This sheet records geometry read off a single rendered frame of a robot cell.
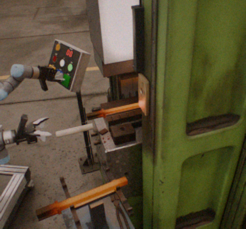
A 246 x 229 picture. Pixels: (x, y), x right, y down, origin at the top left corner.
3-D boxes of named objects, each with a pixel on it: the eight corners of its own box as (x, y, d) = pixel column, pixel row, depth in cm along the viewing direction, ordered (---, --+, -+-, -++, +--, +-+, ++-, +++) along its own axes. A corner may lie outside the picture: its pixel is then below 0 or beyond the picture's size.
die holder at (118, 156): (111, 203, 169) (105, 151, 143) (97, 160, 199) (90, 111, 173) (192, 178, 181) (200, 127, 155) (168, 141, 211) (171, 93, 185)
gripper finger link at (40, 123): (47, 122, 160) (34, 131, 154) (45, 114, 157) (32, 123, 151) (51, 124, 159) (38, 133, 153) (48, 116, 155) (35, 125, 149)
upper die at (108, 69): (103, 77, 135) (101, 60, 129) (94, 60, 151) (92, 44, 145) (180, 62, 144) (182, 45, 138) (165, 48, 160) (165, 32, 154)
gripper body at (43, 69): (58, 70, 175) (42, 67, 166) (55, 82, 177) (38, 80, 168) (52, 66, 180) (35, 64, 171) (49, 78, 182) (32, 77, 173)
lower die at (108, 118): (109, 132, 156) (107, 120, 151) (100, 112, 171) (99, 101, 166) (176, 115, 165) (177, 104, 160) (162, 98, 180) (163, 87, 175)
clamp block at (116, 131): (115, 146, 146) (114, 137, 142) (110, 136, 153) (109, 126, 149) (136, 140, 149) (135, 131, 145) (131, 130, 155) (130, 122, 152)
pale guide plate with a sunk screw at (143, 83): (145, 115, 122) (145, 83, 112) (138, 105, 129) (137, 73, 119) (150, 114, 122) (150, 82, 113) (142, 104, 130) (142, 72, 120)
